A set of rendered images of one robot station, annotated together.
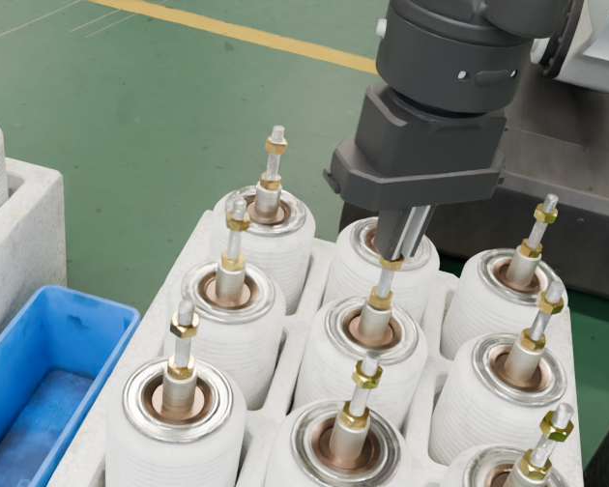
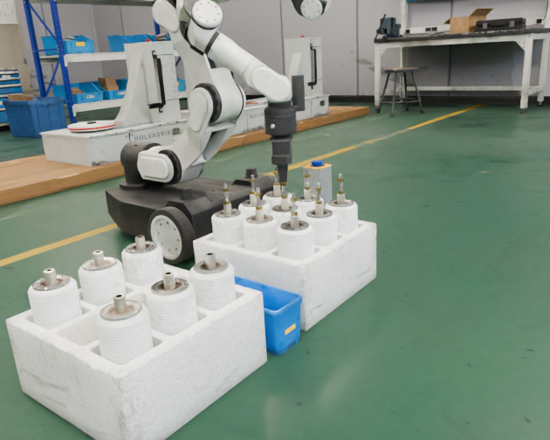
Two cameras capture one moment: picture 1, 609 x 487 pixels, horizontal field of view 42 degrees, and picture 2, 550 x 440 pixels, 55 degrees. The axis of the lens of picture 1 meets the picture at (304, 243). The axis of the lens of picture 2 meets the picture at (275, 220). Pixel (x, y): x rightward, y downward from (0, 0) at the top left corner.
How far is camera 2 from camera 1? 1.23 m
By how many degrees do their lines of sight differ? 53
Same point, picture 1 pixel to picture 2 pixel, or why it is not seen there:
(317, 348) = (285, 215)
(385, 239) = (284, 176)
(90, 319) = not seen: hidden behind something
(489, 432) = not seen: hidden behind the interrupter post
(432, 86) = (292, 129)
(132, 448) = (305, 232)
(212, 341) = (274, 225)
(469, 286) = (274, 200)
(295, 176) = not seen: hidden behind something
